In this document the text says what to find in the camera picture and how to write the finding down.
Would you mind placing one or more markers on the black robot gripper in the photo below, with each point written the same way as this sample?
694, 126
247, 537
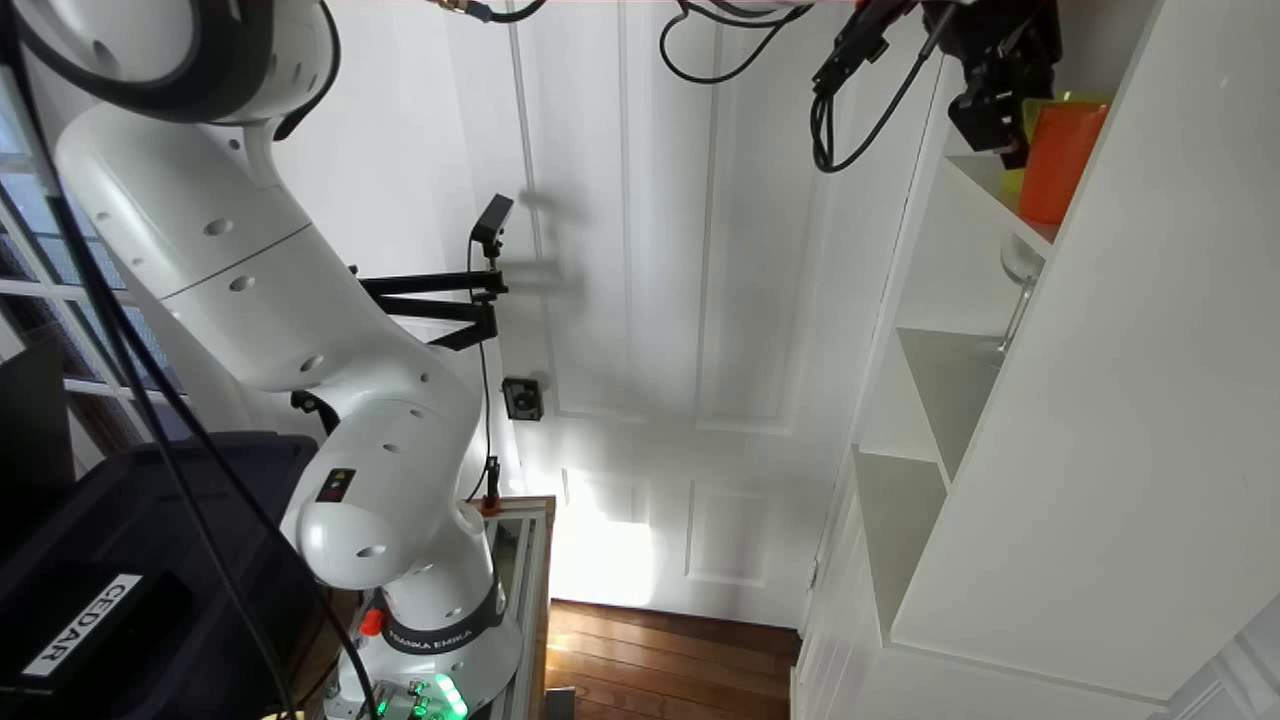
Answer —
1000, 41

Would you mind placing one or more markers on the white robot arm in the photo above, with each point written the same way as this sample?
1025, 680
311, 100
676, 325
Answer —
332, 440

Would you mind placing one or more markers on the orange plastic cup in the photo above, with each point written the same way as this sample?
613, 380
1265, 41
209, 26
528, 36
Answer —
1063, 164

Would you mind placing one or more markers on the white shelf cabinet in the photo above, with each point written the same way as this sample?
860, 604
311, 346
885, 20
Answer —
1120, 440

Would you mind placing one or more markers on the clear wine glass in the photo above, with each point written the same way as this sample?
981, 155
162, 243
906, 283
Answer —
1020, 263

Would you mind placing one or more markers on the white panelled room door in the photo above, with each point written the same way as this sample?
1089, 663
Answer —
667, 335

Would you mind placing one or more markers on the white framed robot table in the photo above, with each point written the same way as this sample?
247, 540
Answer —
528, 602

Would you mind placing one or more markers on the black equipment case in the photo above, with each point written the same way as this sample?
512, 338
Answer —
93, 585

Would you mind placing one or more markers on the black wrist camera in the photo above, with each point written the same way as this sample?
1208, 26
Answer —
867, 41

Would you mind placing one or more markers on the small black camera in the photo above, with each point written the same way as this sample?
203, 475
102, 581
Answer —
494, 223

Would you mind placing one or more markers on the black wall socket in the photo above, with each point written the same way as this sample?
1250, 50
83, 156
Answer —
522, 396

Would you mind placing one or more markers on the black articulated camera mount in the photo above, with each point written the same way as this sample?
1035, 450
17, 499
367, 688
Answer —
440, 307

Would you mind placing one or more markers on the thin camera stand pole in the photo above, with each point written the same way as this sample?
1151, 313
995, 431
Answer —
488, 427

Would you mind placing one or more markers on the white window frame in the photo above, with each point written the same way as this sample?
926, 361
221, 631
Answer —
42, 284

